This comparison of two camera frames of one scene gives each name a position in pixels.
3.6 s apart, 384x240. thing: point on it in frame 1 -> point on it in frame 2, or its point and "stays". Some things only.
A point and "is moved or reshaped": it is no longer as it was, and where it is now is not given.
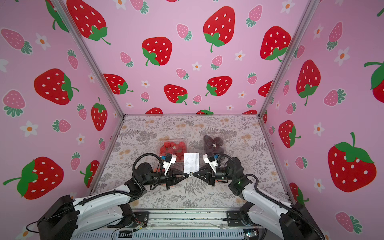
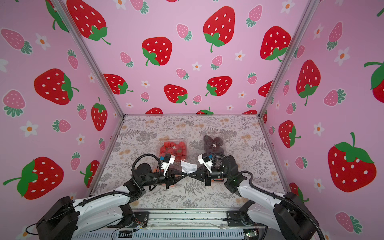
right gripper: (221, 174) stays
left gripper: (170, 180) stays
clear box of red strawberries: (177, 147) stays
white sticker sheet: (191, 162) is moved or reshaped
